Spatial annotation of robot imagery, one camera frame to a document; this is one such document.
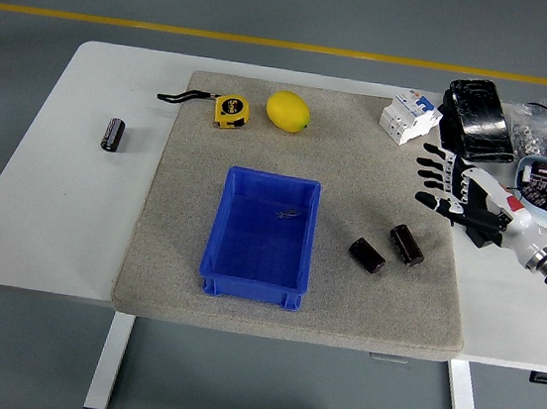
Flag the yellow tape measure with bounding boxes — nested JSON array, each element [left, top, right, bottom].
[[153, 83, 254, 134]]

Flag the yellow lemon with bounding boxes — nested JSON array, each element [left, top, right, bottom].
[[263, 88, 314, 135]]

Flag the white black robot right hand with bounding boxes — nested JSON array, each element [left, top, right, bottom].
[[404, 141, 547, 272]]

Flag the blue plastic box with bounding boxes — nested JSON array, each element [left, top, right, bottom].
[[194, 162, 324, 314]]

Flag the white blue circuit breaker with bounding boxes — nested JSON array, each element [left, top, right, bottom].
[[376, 88, 447, 151]]

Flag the black foot pedal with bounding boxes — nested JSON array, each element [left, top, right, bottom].
[[431, 73, 526, 168]]

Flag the grey under-table bracket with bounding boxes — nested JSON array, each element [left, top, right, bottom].
[[369, 350, 409, 365]]

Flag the grey-brown felt mat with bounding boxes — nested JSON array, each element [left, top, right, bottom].
[[107, 62, 494, 366]]

